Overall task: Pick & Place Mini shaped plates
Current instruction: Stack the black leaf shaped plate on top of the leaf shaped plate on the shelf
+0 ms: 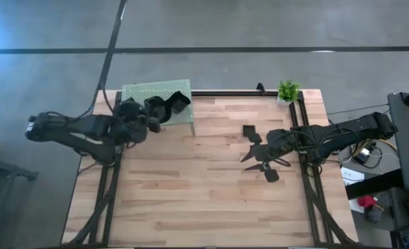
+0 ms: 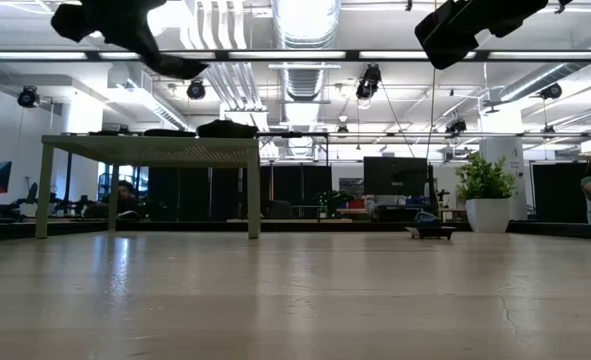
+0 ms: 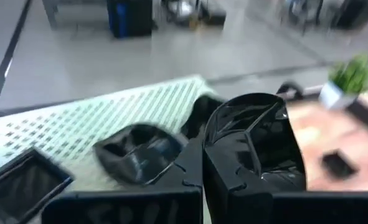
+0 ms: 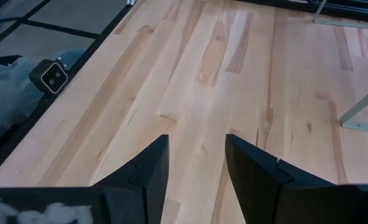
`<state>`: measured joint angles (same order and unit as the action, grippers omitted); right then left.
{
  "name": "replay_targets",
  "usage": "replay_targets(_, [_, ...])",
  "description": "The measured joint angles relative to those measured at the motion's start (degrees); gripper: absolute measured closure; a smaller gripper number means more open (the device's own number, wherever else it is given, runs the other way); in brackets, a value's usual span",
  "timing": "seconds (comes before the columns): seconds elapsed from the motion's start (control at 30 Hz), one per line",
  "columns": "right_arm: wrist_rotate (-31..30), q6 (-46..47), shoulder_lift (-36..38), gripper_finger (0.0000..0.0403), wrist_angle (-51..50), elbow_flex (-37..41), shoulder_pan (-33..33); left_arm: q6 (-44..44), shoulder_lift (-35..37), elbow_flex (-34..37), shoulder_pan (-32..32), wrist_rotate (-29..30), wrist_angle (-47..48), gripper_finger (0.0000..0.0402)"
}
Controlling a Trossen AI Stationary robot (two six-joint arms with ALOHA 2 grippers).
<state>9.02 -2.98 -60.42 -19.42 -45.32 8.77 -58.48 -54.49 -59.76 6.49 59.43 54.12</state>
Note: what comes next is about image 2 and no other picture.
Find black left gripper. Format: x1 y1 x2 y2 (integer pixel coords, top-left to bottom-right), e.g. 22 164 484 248
50 0 169 65

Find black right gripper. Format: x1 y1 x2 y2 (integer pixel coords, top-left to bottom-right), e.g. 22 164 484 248
414 0 549 70

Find black rounded plate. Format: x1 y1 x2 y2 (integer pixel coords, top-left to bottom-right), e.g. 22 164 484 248
143 128 198 138
146 52 209 81

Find small square black plate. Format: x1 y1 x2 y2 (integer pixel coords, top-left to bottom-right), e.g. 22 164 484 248
404 225 457 241

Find black ceiling spotlight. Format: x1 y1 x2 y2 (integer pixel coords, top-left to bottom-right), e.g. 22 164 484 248
185 77 208 101
538 82 564 101
354 63 384 101
444 118 469 136
16 85 41 109

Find green perforated metal shelf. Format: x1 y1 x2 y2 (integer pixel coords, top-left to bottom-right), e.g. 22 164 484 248
34 133 262 240

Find black beam with light strips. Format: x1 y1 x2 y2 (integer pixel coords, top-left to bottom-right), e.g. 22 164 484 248
0 48 591 63

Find white round column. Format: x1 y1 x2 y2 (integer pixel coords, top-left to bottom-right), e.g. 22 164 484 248
478 137 526 221

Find black television screen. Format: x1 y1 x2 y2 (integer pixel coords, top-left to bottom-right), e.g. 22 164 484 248
363 156 429 197

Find green plant in white pot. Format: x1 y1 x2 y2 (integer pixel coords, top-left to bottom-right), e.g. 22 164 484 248
455 152 519 234

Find black partition panels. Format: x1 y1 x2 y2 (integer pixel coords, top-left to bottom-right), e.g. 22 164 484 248
531 162 589 224
147 164 334 204

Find silver ventilation duct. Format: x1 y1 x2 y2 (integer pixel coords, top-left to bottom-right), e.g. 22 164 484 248
269 0 342 101

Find black aluminium table frame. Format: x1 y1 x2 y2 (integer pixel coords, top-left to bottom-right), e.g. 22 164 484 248
0 219 591 242

